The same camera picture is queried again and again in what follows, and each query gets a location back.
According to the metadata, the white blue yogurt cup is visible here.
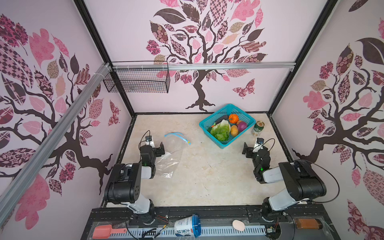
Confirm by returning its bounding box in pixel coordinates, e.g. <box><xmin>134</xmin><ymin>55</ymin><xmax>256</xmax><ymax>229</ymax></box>
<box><xmin>174</xmin><ymin>214</ymin><xmax>202</xmax><ymax>238</ymax></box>

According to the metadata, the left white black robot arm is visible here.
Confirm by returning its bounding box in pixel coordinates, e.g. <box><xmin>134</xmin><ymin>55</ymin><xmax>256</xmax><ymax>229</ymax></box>
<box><xmin>104</xmin><ymin>143</ymin><xmax>165</xmax><ymax>225</ymax></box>

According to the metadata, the orange toy pumpkin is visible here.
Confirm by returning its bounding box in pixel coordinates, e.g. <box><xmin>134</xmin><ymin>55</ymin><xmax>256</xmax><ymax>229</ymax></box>
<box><xmin>228</xmin><ymin>114</ymin><xmax>240</xmax><ymax>124</ymax></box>

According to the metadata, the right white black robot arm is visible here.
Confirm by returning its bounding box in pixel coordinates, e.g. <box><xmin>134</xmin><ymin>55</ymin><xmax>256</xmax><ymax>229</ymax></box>
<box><xmin>242</xmin><ymin>144</ymin><xmax>327</xmax><ymax>222</ymax></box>

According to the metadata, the green drink can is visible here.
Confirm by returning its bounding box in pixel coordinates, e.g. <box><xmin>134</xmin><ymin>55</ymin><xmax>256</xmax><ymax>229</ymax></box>
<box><xmin>252</xmin><ymin>121</ymin><xmax>265</xmax><ymax>137</ymax></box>

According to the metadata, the yellow brown toy potato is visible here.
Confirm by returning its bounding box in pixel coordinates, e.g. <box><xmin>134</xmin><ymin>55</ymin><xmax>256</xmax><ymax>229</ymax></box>
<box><xmin>231</xmin><ymin>125</ymin><xmax>239</xmax><ymax>137</ymax></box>

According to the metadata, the purple toy onion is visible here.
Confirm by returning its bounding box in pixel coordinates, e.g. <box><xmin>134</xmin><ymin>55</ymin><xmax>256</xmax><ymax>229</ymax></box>
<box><xmin>237</xmin><ymin>121</ymin><xmax>248</xmax><ymax>132</ymax></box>

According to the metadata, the teal plastic basket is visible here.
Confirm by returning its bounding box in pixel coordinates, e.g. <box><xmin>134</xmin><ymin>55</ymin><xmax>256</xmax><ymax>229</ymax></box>
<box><xmin>199</xmin><ymin>104</ymin><xmax>256</xmax><ymax>149</ymax></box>

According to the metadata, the green toy lettuce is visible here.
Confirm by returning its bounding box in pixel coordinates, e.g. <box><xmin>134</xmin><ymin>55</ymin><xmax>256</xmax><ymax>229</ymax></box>
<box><xmin>210</xmin><ymin>120</ymin><xmax>231</xmax><ymax>142</ymax></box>

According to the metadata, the black wire wall basket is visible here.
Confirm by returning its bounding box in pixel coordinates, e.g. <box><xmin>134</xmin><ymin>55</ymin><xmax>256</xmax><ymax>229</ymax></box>
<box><xmin>103</xmin><ymin>60</ymin><xmax>171</xmax><ymax>94</ymax></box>

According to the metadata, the red plastic spatula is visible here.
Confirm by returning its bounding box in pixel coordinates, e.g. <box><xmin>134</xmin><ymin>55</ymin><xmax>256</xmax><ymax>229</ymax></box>
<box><xmin>92</xmin><ymin>225</ymin><xmax>128</xmax><ymax>240</ymax></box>

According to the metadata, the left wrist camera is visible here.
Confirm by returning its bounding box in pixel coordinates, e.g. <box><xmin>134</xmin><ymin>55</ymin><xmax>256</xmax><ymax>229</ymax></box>
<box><xmin>145</xmin><ymin>135</ymin><xmax>155</xmax><ymax>148</ymax></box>

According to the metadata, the brown amber bottle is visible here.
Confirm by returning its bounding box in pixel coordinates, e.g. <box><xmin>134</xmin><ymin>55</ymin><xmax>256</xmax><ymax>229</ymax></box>
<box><xmin>294</xmin><ymin>218</ymin><xmax>323</xmax><ymax>230</ymax></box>

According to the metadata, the white slotted cable duct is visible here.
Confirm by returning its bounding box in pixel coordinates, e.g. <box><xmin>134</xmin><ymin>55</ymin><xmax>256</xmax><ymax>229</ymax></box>
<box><xmin>109</xmin><ymin>226</ymin><xmax>267</xmax><ymax>240</ymax></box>

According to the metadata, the pink egg shaped toy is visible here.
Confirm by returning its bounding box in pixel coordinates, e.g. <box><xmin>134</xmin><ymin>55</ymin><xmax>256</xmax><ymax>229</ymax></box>
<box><xmin>232</xmin><ymin>220</ymin><xmax>246</xmax><ymax>232</ymax></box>

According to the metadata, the clear blue zip top bag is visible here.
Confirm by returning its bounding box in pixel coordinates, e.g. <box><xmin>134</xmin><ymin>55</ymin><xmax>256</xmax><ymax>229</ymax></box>
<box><xmin>155</xmin><ymin>132</ymin><xmax>191</xmax><ymax>178</ymax></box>

